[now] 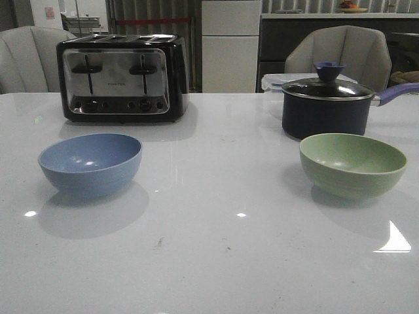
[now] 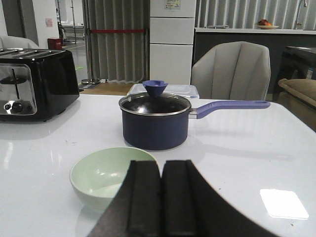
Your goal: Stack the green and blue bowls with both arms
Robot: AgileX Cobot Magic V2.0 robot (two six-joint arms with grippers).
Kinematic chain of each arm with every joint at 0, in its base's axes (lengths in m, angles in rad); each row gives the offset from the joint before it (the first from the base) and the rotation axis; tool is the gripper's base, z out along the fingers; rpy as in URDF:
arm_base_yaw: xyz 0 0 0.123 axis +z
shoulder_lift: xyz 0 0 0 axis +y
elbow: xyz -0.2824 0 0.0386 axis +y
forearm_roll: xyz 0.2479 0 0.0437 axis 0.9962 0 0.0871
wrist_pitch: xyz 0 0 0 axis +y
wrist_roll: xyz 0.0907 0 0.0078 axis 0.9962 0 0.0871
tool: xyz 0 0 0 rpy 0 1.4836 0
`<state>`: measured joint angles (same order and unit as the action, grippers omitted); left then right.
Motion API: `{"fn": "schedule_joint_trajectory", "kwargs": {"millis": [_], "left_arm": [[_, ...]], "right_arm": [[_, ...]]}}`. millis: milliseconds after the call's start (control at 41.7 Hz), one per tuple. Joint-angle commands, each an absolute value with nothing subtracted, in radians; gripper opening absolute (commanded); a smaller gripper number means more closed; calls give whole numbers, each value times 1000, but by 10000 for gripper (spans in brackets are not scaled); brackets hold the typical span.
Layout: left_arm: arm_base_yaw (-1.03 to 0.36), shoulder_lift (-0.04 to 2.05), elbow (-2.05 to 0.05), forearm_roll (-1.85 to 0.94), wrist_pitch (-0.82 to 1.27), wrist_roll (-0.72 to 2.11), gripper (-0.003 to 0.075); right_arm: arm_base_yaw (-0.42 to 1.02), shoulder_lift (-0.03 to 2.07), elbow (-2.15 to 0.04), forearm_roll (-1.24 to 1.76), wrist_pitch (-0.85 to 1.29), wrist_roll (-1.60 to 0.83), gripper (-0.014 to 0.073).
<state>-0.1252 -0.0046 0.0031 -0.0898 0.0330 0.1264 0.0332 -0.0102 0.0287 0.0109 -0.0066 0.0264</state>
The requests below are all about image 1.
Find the blue bowl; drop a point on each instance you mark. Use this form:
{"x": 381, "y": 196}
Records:
{"x": 93, "y": 165}

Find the green bowl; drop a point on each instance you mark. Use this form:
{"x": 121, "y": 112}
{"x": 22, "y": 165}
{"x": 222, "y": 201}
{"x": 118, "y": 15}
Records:
{"x": 351, "y": 166}

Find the clear plastic food container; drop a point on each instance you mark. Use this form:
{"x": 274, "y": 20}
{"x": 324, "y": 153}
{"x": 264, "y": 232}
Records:
{"x": 273, "y": 82}

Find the dark blue saucepan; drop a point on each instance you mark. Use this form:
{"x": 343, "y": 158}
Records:
{"x": 303, "y": 117}

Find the black and chrome toaster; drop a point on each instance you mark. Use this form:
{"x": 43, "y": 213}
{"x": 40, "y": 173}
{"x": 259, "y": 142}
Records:
{"x": 123, "y": 78}

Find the white cabinet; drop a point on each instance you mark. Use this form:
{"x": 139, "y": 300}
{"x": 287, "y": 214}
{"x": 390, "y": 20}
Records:
{"x": 230, "y": 39}

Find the glass pot lid blue knob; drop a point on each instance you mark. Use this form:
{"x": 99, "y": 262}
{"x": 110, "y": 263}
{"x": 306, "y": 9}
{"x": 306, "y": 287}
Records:
{"x": 327, "y": 85}

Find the dark counter unit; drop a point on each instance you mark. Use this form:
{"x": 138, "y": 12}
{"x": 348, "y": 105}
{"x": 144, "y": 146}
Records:
{"x": 280, "y": 34}

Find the beige chair right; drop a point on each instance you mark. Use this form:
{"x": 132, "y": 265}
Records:
{"x": 363, "y": 50}

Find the beige chair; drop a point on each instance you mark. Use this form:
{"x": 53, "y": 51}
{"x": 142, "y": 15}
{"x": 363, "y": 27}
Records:
{"x": 363, "y": 50}
{"x": 29, "y": 60}

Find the fruit plate on counter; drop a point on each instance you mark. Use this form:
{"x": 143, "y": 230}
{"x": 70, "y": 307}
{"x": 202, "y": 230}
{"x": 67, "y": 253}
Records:
{"x": 350, "y": 7}

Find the beige chair left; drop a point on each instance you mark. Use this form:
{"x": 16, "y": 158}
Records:
{"x": 29, "y": 60}

